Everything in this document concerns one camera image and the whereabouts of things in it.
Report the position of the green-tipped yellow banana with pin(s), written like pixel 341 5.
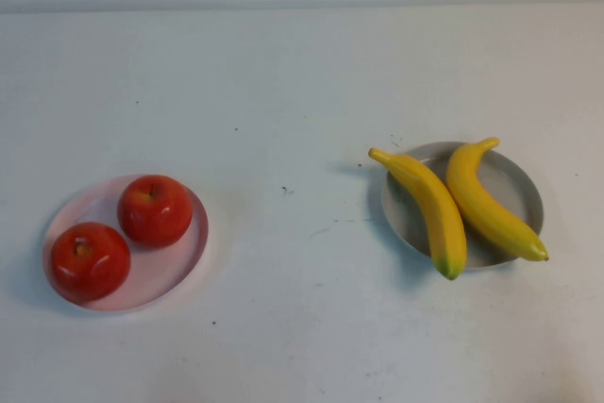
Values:
pixel 434 214

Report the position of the red plastic apple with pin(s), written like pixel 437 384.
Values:
pixel 89 271
pixel 156 219

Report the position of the yellow plastic banana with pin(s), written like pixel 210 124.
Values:
pixel 491 209

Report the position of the grey round plate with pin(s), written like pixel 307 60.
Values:
pixel 410 223

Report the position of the pink round plate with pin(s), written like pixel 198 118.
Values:
pixel 160 275

